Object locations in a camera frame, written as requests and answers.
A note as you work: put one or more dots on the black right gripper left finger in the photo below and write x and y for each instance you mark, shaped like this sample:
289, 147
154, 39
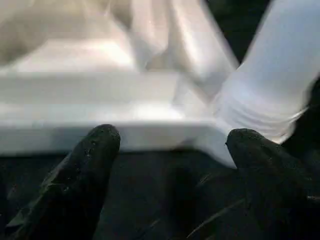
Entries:
70, 195

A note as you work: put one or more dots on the white plastic table leg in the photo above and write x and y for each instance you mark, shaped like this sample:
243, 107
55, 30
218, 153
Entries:
280, 75

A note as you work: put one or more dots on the black work mat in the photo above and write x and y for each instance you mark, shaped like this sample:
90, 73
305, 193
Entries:
170, 200

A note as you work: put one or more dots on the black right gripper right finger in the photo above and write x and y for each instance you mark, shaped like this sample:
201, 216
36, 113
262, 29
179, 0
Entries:
280, 195

